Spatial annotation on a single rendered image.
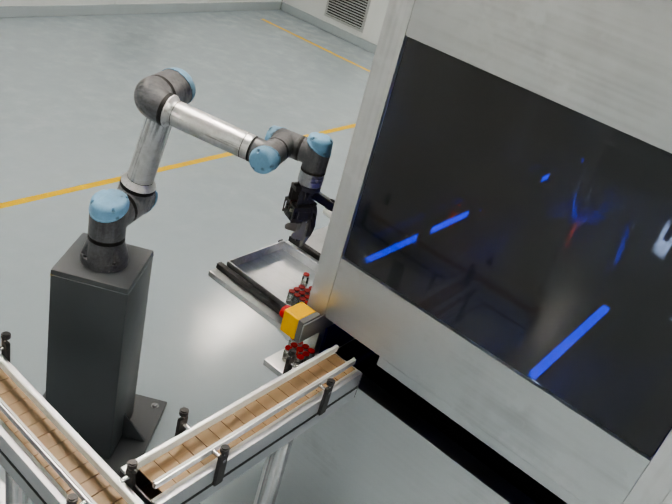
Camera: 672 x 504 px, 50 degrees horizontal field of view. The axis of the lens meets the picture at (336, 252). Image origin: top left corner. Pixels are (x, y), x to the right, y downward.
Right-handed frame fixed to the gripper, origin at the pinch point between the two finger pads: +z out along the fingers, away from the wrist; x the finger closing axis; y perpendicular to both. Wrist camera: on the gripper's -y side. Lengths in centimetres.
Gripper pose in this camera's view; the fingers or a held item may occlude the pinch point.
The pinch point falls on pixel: (301, 239)
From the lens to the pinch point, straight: 224.0
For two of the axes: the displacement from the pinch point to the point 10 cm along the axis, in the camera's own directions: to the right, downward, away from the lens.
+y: -8.7, 0.4, -4.9
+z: -2.4, 8.3, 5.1
